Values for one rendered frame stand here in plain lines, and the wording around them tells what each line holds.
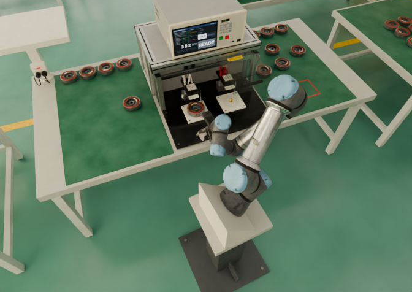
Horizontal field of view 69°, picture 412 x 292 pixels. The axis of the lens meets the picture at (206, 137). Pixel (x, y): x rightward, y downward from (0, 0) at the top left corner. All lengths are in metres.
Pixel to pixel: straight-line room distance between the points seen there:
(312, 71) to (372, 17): 0.99
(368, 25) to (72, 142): 2.50
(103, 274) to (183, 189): 0.83
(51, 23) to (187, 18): 0.82
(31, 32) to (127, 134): 0.78
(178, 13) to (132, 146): 0.79
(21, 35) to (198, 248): 1.74
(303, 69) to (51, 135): 1.76
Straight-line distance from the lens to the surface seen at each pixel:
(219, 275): 2.24
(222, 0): 1.87
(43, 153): 1.99
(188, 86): 1.87
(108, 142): 1.89
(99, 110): 2.08
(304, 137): 2.92
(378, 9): 3.33
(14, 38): 2.04
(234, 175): 1.27
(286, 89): 1.26
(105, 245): 2.41
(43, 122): 2.15
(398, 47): 2.91
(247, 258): 2.29
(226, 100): 1.99
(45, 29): 2.04
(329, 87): 2.29
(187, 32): 1.70
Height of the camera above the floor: 2.20
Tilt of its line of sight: 53 degrees down
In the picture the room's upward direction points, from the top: 1 degrees clockwise
